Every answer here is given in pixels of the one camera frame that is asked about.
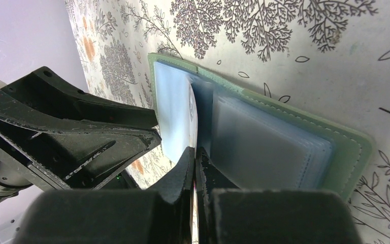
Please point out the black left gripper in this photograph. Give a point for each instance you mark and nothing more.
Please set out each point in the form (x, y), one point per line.
(64, 153)

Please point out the floral patterned table mat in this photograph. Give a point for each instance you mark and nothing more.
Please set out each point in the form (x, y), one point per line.
(330, 58)

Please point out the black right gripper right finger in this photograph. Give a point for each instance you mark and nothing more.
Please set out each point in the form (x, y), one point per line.
(228, 214)

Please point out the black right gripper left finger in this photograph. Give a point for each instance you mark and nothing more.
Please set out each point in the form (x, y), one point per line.
(160, 214)

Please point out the green card holder wallet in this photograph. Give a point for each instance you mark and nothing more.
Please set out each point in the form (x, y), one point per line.
(255, 141)

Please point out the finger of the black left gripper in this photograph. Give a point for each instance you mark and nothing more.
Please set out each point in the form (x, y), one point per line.
(48, 93)

